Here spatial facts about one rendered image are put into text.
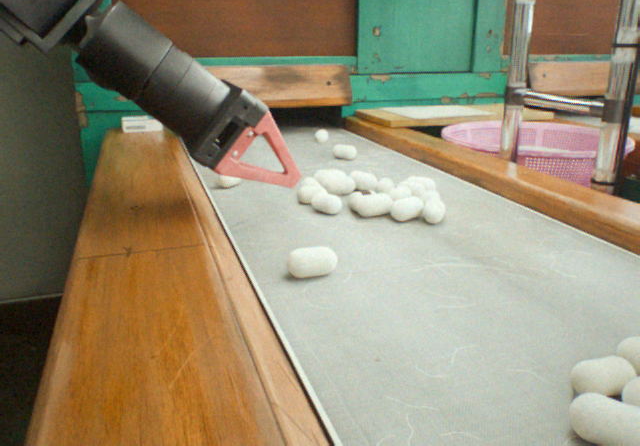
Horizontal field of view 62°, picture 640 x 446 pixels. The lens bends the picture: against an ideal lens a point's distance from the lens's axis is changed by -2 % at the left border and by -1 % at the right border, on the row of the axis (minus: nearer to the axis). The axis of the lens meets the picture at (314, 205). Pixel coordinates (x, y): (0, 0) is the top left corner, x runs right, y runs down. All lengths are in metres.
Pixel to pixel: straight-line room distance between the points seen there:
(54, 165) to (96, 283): 1.47
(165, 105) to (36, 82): 1.36
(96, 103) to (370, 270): 0.65
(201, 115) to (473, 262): 0.24
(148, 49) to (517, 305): 0.31
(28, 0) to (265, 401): 0.31
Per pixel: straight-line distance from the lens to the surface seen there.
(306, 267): 0.38
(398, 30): 1.07
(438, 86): 1.11
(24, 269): 1.92
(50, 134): 1.79
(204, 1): 0.97
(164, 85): 0.42
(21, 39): 0.43
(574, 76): 1.25
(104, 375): 0.26
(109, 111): 0.96
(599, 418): 0.26
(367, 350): 0.31
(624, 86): 0.58
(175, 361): 0.26
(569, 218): 0.54
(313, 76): 0.96
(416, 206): 0.51
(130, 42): 0.42
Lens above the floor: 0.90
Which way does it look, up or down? 17 degrees down
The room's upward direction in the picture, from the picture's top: straight up
